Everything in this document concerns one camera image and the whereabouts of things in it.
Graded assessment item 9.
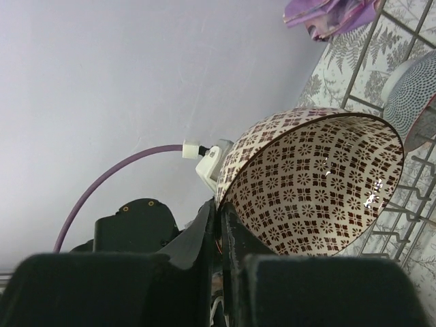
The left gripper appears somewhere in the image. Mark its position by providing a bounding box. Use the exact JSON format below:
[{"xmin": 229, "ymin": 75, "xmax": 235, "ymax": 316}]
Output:
[{"xmin": 69, "ymin": 139, "xmax": 233, "ymax": 253}]

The brown floral grid bowl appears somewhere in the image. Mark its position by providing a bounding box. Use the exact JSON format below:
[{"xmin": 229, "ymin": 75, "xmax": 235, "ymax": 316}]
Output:
[{"xmin": 215, "ymin": 107, "xmax": 405, "ymax": 256}]

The crumpled purple cloth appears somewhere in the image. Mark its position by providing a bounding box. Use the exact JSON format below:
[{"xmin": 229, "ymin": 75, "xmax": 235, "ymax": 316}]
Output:
[{"xmin": 283, "ymin": 0, "xmax": 381, "ymax": 42}]

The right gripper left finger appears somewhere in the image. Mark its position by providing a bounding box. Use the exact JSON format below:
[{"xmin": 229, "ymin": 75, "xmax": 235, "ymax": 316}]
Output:
[{"xmin": 1, "ymin": 201, "xmax": 215, "ymax": 326}]

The navy geometric pattern bowl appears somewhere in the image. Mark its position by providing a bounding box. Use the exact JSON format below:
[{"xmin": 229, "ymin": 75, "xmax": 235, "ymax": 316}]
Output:
[{"xmin": 380, "ymin": 50, "xmax": 435, "ymax": 153}]

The grey wire dish rack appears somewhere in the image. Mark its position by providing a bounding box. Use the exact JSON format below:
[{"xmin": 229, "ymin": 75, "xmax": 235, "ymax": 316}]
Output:
[{"xmin": 342, "ymin": 1, "xmax": 435, "ymax": 270}]

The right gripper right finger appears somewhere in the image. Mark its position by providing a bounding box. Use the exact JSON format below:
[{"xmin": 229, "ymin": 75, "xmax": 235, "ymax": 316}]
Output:
[{"xmin": 221, "ymin": 203, "xmax": 428, "ymax": 326}]

